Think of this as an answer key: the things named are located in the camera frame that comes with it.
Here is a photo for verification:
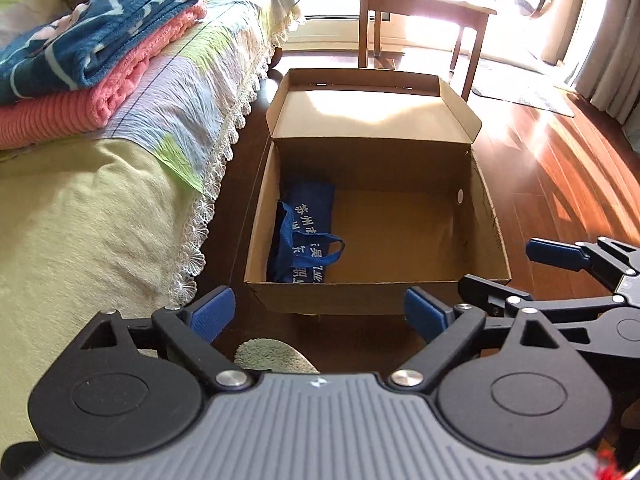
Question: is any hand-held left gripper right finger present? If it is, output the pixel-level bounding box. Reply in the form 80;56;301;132
387;287;576;392

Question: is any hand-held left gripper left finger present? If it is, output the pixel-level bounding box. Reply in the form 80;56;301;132
80;286;253;392

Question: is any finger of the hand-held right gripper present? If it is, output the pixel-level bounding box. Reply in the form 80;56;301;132
526;236;640;293
457;274;628;346

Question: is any cardboard box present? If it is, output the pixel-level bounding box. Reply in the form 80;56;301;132
243;67;512;317

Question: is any blue shopping bag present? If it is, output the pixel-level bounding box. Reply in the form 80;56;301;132
266;181;346;285

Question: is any light green fuzzy slipper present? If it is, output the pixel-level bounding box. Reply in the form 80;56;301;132
234;339;321;375

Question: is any grey floor mat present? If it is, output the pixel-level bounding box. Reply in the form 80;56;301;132
471;57;576;118

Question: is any patchwork bed sheet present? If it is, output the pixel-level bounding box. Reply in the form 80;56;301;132
0;0;307;201

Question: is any light curtain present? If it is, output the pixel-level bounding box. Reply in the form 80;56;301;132
567;0;640;136

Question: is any white washing machine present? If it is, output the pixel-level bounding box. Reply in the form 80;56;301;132
510;0;586;66

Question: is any pink ribbed blanket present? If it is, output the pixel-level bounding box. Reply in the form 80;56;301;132
0;2;208;151

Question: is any wooden table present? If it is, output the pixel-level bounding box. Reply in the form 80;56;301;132
353;0;498;103

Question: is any teal patterned blanket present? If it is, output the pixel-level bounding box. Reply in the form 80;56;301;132
0;0;203;107

